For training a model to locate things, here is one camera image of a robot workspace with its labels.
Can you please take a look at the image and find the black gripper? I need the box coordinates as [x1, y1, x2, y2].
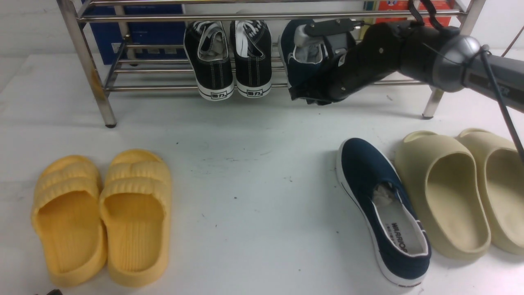
[289, 18, 404, 106]

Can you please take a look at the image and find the navy slip-on shoe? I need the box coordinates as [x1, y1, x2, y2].
[278, 19, 351, 89]
[336, 138, 431, 288]

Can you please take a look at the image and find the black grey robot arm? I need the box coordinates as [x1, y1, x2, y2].
[290, 18, 523, 112]

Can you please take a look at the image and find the stainless steel shoe rack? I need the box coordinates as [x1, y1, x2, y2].
[57, 0, 486, 129]

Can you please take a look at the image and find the right black canvas sneaker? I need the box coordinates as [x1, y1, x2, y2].
[230, 20, 273, 98]

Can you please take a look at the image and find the black canvas sneaker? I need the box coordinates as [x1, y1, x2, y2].
[230, 20, 273, 98]
[183, 21, 235, 101]

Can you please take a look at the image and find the red cardboard box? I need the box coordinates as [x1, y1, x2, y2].
[364, 0, 455, 26]

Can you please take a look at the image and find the left black canvas sneaker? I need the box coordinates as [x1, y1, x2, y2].
[183, 21, 235, 101]

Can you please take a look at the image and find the left beige foam slide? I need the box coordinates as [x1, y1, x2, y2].
[394, 130, 492, 261]

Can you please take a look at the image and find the beige foam slide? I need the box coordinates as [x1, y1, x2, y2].
[456, 128, 524, 256]
[394, 130, 492, 261]

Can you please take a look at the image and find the blue cardboard box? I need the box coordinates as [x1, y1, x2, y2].
[90, 5, 186, 65]

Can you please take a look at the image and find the right beige foam slide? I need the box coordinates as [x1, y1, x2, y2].
[456, 128, 524, 256]

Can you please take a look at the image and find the right yellow rubber slipper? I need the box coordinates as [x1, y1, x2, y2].
[99, 149, 172, 288]

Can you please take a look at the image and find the yellow rubber slipper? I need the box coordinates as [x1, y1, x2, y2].
[31, 155, 107, 287]
[99, 149, 172, 288]

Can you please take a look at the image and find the left yellow rubber slipper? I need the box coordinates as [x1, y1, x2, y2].
[31, 155, 107, 287]

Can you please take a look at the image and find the dark object at bottom edge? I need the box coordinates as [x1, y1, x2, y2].
[45, 289, 63, 295]

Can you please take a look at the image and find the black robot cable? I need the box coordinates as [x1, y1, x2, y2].
[407, 0, 524, 162]

